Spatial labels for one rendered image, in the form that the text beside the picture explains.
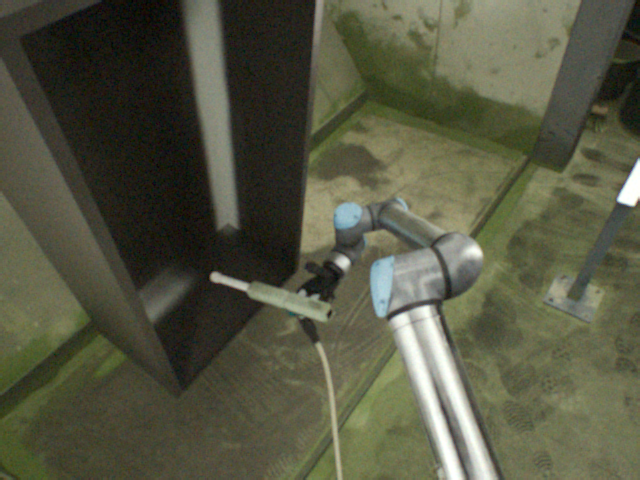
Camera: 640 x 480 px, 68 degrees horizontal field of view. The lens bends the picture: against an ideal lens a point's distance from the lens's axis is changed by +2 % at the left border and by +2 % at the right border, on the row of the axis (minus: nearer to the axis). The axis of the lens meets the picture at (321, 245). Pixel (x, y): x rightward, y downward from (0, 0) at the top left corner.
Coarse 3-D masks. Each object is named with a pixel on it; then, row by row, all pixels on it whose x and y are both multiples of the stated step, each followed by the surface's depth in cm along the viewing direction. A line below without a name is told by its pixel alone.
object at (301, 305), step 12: (216, 276) 160; (240, 288) 154; (252, 288) 149; (264, 288) 147; (276, 288) 146; (264, 300) 147; (276, 300) 143; (288, 300) 141; (300, 300) 139; (312, 300) 137; (300, 312) 139; (312, 312) 135; (324, 312) 133; (300, 324) 147; (312, 324) 148; (312, 336) 150
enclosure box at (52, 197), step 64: (0, 0) 50; (64, 0) 52; (128, 0) 98; (192, 0) 112; (256, 0) 104; (320, 0) 92; (0, 64) 51; (64, 64) 94; (128, 64) 107; (192, 64) 123; (256, 64) 117; (0, 128) 67; (64, 128) 102; (128, 128) 117; (192, 128) 137; (256, 128) 134; (64, 192) 69; (128, 192) 129; (192, 192) 154; (256, 192) 157; (64, 256) 103; (128, 256) 144; (192, 256) 174; (256, 256) 177; (128, 320) 107; (192, 320) 160
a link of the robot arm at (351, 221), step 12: (348, 204) 151; (336, 216) 149; (348, 216) 147; (360, 216) 148; (336, 228) 151; (348, 228) 148; (360, 228) 150; (336, 240) 156; (348, 240) 152; (360, 240) 155
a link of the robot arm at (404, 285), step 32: (416, 256) 95; (384, 288) 92; (416, 288) 92; (448, 288) 94; (416, 320) 90; (416, 352) 88; (448, 352) 88; (416, 384) 88; (448, 384) 85; (448, 416) 83; (480, 416) 84; (448, 448) 82; (480, 448) 81
